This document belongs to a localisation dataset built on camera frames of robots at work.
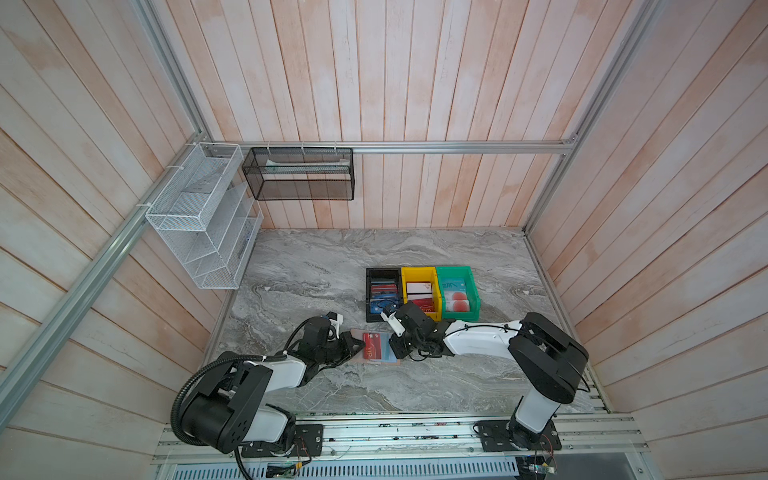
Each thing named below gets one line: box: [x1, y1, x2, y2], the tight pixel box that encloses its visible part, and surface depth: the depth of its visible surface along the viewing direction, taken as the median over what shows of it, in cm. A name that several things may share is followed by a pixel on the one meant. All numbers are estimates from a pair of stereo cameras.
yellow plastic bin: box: [401, 266, 442, 322], surface depth 100 cm
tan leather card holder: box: [350, 328, 400, 365], surface depth 88 cm
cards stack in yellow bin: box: [406, 281, 436, 313], surface depth 101 cm
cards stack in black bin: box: [370, 280, 398, 314], surface depth 102 cm
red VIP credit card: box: [363, 332, 382, 360], surface depth 90 cm
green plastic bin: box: [436, 266, 481, 322], surface depth 97 cm
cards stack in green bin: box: [442, 277, 470, 312], surface depth 102 cm
